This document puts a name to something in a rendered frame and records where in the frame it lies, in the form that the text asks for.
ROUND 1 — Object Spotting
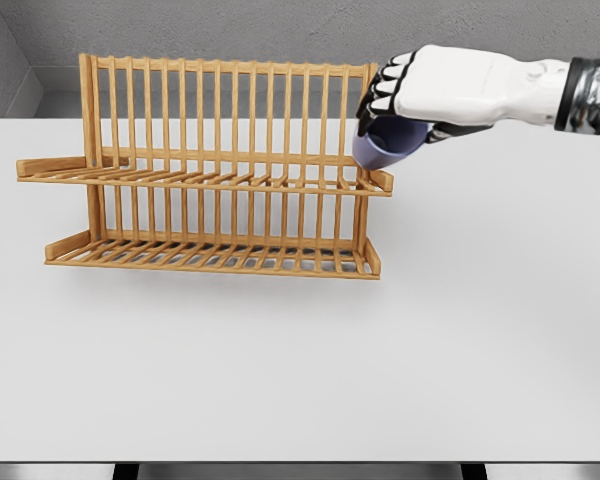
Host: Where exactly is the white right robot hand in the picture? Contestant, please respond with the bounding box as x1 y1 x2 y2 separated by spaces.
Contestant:
355 44 512 145

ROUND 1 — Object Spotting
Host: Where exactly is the purple cup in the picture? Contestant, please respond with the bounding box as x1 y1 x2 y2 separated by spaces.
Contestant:
351 116 432 172

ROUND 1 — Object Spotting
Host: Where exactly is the wooden two-tier dish rack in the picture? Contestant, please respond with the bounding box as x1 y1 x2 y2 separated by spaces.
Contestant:
16 53 395 280

